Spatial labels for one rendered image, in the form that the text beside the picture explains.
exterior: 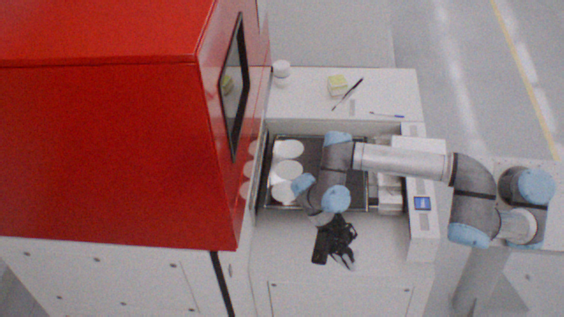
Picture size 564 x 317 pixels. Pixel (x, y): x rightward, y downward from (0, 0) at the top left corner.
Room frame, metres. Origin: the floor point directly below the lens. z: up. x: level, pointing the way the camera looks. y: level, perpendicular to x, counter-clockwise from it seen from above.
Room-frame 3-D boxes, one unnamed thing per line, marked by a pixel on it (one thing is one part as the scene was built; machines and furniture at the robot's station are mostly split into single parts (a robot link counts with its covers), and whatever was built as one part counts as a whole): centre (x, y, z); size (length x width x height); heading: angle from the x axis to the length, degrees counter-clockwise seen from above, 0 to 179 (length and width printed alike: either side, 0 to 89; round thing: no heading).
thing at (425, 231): (1.18, -0.50, 0.89); 0.55 x 0.09 x 0.14; 170
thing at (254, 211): (1.33, 0.06, 0.89); 0.44 x 0.02 x 0.10; 170
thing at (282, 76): (1.77, -0.07, 1.01); 0.07 x 0.07 x 0.10
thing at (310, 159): (1.30, -0.15, 0.90); 0.34 x 0.34 x 0.01; 80
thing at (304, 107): (1.67, -0.32, 0.89); 0.62 x 0.35 x 0.14; 80
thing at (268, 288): (1.37, -0.27, 0.41); 0.97 x 0.64 x 0.82; 170
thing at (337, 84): (1.66, -0.29, 1.00); 0.07 x 0.07 x 0.07; 8
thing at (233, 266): (1.15, 0.10, 1.02); 0.82 x 0.03 x 0.40; 170
